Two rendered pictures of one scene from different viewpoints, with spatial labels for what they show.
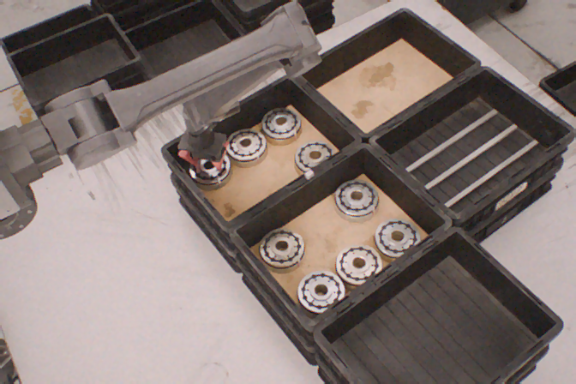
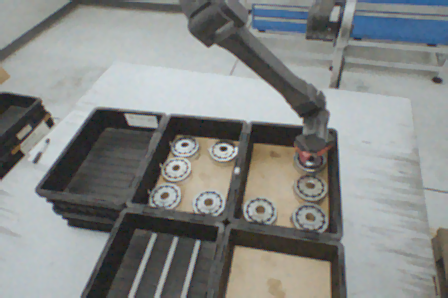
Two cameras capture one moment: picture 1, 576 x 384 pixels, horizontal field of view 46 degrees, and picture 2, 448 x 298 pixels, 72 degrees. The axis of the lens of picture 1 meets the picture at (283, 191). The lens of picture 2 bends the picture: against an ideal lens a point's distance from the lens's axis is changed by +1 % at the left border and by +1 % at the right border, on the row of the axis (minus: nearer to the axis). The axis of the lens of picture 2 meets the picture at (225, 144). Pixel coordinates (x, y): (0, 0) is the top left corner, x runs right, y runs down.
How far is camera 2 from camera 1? 148 cm
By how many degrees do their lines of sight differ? 72
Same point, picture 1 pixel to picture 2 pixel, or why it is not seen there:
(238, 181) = (289, 171)
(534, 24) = not seen: outside the picture
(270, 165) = (284, 193)
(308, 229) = (223, 175)
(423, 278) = not seen: hidden behind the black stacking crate
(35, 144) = not seen: outside the picture
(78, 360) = (273, 97)
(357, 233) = (194, 191)
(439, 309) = (121, 185)
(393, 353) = (134, 153)
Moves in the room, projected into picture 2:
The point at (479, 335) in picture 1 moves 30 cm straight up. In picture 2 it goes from (93, 187) to (51, 124)
